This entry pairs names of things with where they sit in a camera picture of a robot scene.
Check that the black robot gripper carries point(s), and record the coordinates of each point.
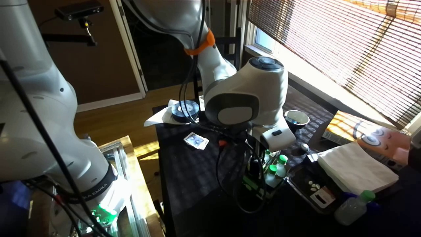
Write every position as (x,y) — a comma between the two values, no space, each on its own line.
(254,155)

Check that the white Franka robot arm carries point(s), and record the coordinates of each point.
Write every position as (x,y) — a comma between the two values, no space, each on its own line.
(39,105)

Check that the black bottle holder carrier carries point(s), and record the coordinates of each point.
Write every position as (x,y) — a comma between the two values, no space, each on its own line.
(257,183)

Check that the green capped bottle right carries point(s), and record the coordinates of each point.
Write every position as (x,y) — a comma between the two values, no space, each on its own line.
(282,165)

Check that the green capped bottle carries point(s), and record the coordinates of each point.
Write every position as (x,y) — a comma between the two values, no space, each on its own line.
(272,178)
(282,165)

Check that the green capped bottle left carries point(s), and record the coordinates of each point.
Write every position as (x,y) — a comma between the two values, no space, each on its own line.
(272,178)

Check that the small dark bowl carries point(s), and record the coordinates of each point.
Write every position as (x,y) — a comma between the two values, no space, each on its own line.
(296,119)

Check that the black tray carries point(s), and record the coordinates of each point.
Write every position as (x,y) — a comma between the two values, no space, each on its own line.
(316,187)

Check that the playing card deck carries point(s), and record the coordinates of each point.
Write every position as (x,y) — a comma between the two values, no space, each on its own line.
(197,141)

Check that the white paper under tape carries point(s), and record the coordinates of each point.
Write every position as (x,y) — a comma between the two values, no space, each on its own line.
(164,116)

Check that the folded white towel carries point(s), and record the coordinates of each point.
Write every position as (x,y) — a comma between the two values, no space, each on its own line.
(353,170)

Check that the clear sanitizer bottle green cap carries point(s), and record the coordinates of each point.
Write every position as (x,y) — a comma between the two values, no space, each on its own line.
(354,207)

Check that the pink patterned box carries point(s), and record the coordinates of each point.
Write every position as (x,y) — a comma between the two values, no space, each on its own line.
(390,144)

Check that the black camera on stand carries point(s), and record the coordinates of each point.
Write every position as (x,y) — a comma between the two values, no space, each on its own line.
(81,12)

